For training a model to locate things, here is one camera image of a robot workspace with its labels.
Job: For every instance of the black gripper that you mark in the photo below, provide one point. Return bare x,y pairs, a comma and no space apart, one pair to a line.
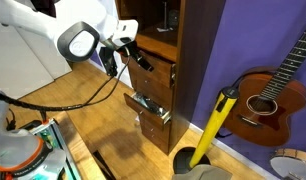
131,50

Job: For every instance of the wooden drawer holding mixed clutter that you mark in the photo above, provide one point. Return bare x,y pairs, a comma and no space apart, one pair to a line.
159,71

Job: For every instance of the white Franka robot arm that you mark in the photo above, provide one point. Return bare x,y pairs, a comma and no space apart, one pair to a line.
33,16

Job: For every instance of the closed wooden drawer small knob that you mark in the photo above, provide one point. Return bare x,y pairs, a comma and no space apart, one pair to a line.
153,91

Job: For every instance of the wooden drawer with shiny contents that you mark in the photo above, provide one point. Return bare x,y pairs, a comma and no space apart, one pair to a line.
139,108

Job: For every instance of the dark wooden chest of drawers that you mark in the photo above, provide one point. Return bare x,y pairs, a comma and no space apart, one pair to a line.
196,66

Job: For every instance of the lowest wooden drawer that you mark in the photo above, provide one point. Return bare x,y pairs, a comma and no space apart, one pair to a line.
156,135

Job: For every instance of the thin metal display stand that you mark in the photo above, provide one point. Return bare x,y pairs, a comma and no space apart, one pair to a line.
163,30

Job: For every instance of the dark round jar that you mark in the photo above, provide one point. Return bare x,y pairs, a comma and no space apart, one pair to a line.
173,18

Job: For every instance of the yellow pole with black base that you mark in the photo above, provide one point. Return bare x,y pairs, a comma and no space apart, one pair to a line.
214,123

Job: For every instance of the white closet sliding door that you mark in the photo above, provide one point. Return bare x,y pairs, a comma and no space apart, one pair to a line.
53,56
19,66

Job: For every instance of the light wooden robot table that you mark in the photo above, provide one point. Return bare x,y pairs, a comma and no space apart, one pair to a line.
76,143

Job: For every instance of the black flat floor object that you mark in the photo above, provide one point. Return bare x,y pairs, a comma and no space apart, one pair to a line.
103,165

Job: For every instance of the brown acoustic guitar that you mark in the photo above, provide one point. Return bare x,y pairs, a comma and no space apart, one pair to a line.
269,120

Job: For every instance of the banjo with white head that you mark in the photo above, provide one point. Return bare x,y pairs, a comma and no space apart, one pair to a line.
289,166

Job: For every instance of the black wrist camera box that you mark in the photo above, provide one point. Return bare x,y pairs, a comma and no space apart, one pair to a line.
109,61

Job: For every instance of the aluminium frame electronics box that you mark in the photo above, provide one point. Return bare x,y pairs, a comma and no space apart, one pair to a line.
59,140

